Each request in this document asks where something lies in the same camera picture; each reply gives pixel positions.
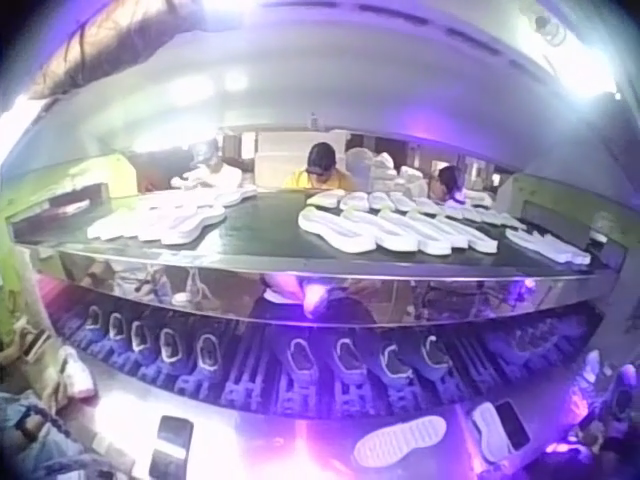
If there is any dark green conveyor belt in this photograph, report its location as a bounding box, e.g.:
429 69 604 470
10 188 626 282

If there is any row of white shoe soles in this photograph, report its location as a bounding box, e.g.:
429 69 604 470
297 189 594 267

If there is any white panel box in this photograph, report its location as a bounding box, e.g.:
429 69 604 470
253 128 347 190

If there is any stack of white shoe parts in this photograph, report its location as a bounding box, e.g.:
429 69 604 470
344 146 431 195

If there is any shiny metal conveyor front panel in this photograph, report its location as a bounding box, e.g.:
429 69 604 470
34 248 617 329

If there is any row of shoes on blue holders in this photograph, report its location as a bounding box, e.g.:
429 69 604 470
53 298 604 417

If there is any grey metal hood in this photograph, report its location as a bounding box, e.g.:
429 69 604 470
0 19 640 211

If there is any group of white shoe soles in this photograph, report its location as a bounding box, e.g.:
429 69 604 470
86 181 259 247

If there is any green tunnel machine housing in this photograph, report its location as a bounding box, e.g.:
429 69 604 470
499 172 632 264
0 152 140 281

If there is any white shoe sole with tread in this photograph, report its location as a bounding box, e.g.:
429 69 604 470
351 414 449 472

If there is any plain white shoe sole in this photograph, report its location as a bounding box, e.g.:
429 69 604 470
469 401 512 464

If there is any white shoe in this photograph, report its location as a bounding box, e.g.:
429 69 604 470
56 344 97 400

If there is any heap of shoes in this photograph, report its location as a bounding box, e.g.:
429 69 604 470
573 348 640 444

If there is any dark overhead duct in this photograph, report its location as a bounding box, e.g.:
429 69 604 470
33 0 204 97

